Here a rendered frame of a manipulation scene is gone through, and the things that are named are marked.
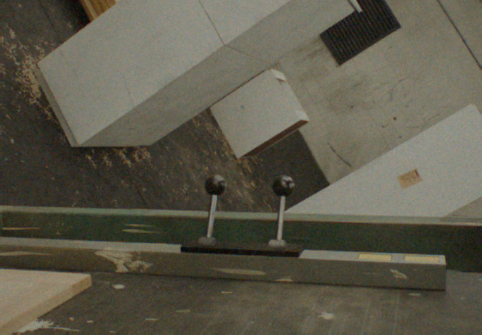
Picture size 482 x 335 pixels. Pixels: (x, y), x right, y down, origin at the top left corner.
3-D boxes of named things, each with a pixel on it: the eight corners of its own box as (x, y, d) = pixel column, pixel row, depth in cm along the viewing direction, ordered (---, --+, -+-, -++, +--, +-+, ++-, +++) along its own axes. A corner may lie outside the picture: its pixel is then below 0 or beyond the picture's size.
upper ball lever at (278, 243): (268, 256, 103) (275, 179, 108) (290, 257, 102) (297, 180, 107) (262, 249, 99) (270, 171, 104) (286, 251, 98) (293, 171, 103)
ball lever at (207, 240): (199, 252, 106) (209, 179, 111) (220, 253, 105) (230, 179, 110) (192, 246, 102) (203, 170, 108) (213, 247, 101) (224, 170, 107)
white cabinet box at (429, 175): (255, 232, 539) (471, 108, 481) (287, 292, 531) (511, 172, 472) (230, 242, 482) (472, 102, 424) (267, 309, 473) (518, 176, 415)
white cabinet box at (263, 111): (225, 109, 656) (282, 72, 635) (252, 158, 647) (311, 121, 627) (209, 107, 613) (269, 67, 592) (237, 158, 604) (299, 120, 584)
